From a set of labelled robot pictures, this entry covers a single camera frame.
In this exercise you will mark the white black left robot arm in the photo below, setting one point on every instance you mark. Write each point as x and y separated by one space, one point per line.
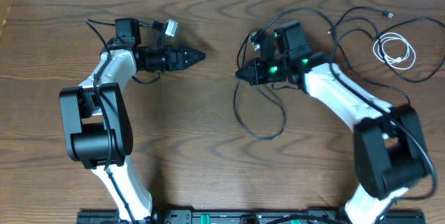
96 125

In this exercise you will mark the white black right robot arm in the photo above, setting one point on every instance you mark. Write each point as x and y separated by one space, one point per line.
390 154

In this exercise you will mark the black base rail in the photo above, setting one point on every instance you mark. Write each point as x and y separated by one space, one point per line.
183 216

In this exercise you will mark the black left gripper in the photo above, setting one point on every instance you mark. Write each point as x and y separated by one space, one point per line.
179 64

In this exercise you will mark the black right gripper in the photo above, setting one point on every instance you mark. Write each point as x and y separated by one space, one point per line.
256 78

